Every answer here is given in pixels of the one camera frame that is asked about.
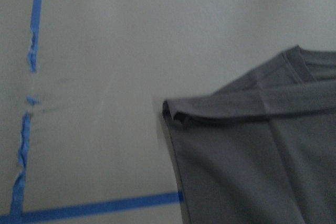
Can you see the dark brown t-shirt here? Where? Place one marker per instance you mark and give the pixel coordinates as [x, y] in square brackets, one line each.
[262, 148]

